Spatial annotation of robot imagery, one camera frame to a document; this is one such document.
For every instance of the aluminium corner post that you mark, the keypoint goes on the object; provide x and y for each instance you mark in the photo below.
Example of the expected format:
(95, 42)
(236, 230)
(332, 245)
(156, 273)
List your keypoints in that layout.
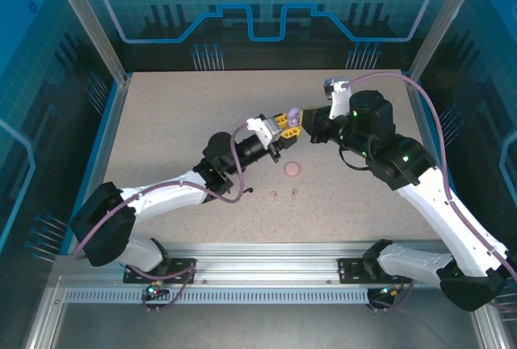
(93, 22)
(440, 22)

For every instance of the aluminium frame cross rail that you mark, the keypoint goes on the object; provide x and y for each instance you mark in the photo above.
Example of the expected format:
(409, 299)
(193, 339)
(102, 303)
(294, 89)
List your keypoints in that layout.
(262, 268)

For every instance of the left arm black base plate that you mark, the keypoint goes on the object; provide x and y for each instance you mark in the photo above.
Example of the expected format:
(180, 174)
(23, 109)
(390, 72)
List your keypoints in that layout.
(129, 275)

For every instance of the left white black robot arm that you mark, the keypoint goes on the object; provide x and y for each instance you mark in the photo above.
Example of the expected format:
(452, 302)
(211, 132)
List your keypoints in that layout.
(101, 224)

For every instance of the small silver screw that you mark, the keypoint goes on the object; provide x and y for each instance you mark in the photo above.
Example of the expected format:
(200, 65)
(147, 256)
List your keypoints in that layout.
(294, 193)

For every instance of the aluminium side rail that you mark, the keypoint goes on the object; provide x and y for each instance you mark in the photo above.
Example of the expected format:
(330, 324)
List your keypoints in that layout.
(426, 143)
(102, 163)

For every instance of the pink earbud charging case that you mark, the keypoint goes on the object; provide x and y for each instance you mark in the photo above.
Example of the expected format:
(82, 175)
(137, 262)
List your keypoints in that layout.
(291, 169)

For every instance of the purple earbud charging case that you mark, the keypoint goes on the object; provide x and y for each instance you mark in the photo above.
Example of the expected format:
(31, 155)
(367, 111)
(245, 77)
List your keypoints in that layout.
(295, 116)

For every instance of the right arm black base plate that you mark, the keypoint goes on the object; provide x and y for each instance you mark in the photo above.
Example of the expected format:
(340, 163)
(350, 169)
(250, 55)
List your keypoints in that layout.
(347, 270)

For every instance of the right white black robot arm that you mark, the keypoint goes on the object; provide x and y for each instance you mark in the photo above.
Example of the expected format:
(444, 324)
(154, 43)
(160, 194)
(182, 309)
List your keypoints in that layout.
(444, 219)

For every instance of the blue table edge trim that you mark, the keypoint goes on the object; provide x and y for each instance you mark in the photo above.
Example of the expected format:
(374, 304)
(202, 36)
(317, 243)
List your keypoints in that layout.
(92, 163)
(431, 127)

